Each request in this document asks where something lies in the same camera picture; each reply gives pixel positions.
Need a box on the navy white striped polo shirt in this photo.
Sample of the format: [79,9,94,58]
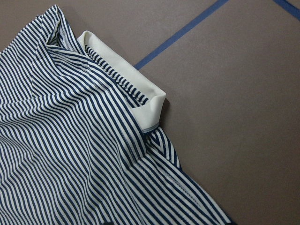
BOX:
[0,5,233,225]

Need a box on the brown paper table cover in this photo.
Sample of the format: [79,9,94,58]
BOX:
[0,0,300,225]

